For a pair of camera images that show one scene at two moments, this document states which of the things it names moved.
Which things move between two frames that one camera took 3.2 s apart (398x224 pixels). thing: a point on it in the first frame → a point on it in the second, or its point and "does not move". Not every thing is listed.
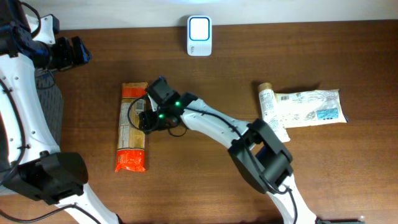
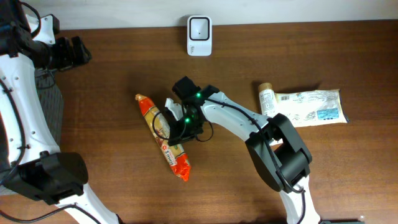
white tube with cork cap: x=271 y=113 does not move
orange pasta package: x=131 y=155 → x=158 y=124
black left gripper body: x=74 y=51 does not move
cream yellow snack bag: x=310 y=107 does not move
